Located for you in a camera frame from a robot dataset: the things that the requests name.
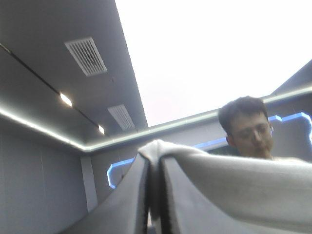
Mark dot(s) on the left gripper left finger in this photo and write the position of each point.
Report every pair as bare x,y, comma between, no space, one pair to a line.
122,204

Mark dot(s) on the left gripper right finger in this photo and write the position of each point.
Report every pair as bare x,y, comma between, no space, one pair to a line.
185,207

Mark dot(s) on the white T-shirt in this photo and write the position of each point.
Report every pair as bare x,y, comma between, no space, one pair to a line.
243,185

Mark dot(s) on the ceiling spotlight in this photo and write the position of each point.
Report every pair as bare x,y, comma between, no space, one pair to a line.
101,129
65,99

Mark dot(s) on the small ceiling air vent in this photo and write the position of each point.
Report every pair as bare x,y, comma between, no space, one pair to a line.
121,117

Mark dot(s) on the person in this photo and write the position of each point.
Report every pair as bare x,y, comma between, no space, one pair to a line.
248,129

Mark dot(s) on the large ceiling air vent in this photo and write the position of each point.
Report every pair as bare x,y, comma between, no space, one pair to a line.
85,56

